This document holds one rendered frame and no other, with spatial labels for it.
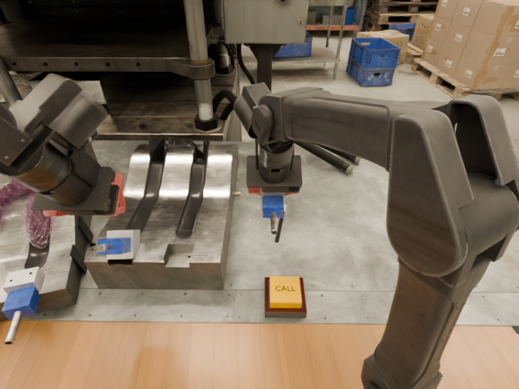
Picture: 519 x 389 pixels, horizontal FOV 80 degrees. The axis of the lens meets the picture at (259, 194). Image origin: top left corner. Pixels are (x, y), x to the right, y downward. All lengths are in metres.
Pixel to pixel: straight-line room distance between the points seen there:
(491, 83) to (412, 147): 4.07
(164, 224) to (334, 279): 0.38
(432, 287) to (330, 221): 0.54
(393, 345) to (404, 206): 0.19
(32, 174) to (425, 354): 0.46
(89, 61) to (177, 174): 0.70
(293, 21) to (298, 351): 1.05
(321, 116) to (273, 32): 0.93
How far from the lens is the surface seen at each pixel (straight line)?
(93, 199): 0.49
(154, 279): 0.68
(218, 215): 0.70
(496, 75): 4.29
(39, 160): 0.42
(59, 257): 0.77
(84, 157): 0.47
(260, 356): 0.61
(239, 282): 0.68
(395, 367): 0.43
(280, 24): 1.26
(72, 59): 1.41
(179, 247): 0.66
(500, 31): 4.11
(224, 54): 1.87
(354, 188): 0.95
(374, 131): 0.30
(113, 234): 0.65
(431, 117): 0.25
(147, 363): 0.63
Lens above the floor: 1.36
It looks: 39 degrees down
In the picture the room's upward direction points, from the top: straight up
